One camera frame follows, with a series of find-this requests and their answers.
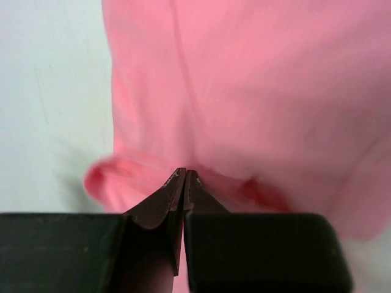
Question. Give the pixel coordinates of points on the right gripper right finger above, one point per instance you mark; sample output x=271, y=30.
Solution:
x=197, y=199

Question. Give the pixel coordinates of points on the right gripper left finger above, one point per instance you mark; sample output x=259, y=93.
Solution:
x=149, y=256

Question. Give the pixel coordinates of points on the light pink polo shirt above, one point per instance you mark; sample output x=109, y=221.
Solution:
x=281, y=106

